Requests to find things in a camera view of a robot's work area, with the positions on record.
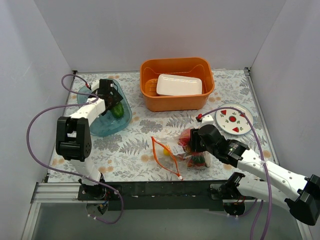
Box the green fake bell pepper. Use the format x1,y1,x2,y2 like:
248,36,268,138
110,102,124,119

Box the clear zip top bag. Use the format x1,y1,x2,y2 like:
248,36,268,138
151,131,211,181

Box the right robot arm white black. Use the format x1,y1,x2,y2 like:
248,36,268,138
189,124,320,226

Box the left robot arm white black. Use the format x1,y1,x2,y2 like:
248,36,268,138
55,79,123,200

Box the pink fake peach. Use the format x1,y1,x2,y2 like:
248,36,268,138
178,128,191,146

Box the red fake strawberries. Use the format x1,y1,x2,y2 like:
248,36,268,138
187,153,207,168

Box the yellow fake bell pepper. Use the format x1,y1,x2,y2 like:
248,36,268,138
163,149,170,156

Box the teal transparent plastic tray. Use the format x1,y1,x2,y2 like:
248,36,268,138
70,80,132,137

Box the watermelon pattern round plate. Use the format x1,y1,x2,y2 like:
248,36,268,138
215,103,254,136

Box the floral table mat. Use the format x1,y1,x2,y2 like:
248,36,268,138
46,69,278,182

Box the white rectangular tray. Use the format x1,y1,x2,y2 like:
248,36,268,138
156,74,203,96

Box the orange plastic bin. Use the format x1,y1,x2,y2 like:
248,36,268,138
140,57,215,112

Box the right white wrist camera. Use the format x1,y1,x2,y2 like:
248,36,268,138
196,114,214,128

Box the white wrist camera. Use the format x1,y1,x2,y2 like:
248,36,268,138
196,114,214,128
85,79,100,92

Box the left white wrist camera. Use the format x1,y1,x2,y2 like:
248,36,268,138
85,79,100,92

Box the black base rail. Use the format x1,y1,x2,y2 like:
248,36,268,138
77,180,249,211

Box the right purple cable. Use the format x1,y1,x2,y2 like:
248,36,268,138
199,106,273,240

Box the purple cable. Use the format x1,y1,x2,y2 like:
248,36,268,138
26,73,126,225
199,106,273,240

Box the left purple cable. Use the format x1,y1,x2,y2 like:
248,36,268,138
26,73,126,225

